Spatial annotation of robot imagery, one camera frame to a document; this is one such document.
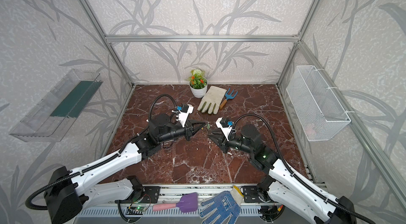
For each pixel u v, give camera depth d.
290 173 0.48
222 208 0.71
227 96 1.13
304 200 0.44
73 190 0.39
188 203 0.71
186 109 0.62
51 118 0.64
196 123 0.65
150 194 0.73
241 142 0.59
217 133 0.69
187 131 0.60
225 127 0.58
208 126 0.70
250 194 0.74
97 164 0.45
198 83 1.02
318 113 0.62
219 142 0.62
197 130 0.68
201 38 0.96
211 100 1.09
